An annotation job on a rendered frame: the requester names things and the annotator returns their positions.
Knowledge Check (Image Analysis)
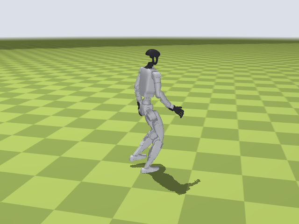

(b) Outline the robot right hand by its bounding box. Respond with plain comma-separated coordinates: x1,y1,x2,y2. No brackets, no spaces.
169,105,184,118

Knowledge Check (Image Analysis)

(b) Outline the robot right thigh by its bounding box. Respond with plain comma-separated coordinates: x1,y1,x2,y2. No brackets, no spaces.
146,109,164,145

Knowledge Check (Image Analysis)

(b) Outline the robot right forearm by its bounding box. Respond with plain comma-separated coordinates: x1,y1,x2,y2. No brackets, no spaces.
159,91,174,109

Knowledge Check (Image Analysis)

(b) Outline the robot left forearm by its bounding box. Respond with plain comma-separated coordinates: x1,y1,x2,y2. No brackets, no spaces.
135,89,142,103

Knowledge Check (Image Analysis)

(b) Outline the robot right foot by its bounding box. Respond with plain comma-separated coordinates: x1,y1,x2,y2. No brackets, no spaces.
141,166,159,173

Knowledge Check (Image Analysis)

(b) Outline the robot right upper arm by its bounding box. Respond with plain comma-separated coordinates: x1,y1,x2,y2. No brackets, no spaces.
151,71,161,98

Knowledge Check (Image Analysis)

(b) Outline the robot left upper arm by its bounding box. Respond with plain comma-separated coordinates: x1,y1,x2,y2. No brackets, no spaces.
134,67,142,91

